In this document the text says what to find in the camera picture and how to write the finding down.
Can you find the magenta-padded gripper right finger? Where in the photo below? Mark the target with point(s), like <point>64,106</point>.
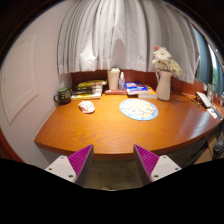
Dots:
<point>163,166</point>

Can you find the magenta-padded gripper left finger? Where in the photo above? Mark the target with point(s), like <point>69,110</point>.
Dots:
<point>63,166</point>

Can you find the pale pink computer mouse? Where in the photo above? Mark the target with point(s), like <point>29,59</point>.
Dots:
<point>86,107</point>

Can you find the round cartoon print mouse pad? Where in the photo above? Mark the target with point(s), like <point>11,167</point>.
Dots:
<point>138,109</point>

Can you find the dark mug with green inside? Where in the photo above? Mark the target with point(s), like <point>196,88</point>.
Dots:
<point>64,96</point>

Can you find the white paper sheet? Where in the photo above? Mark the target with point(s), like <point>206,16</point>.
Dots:
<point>212,112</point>

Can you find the white and yellow book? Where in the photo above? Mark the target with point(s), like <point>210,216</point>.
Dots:
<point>86,96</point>

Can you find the orange book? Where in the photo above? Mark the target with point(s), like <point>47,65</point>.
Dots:
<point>150,94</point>

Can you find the dark phone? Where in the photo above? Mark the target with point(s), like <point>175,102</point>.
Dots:
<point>218,113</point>

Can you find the silver laptop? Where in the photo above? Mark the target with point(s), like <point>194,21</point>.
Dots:
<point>203,99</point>

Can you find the cream pitcher vase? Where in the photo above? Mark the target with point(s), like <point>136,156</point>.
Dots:
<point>164,86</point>

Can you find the blue book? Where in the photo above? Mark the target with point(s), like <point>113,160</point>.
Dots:
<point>136,88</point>

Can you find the yellow and black book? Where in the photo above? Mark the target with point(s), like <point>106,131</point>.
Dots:
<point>92,83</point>

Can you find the red-brown book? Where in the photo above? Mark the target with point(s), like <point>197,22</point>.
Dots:
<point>115,92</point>

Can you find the clear spray bottle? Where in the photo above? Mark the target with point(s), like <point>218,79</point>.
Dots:
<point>121,83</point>

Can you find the cream tumbler with lid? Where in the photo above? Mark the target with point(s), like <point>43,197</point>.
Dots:
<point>113,79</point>

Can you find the white flower bunch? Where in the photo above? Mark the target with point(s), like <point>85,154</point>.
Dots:
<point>165,60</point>

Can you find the window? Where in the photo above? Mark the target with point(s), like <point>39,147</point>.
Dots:
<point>205,60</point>

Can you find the white pleated curtain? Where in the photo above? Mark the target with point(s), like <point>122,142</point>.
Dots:
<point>126,36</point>

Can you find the picture frame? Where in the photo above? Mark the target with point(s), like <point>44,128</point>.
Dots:
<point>210,91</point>

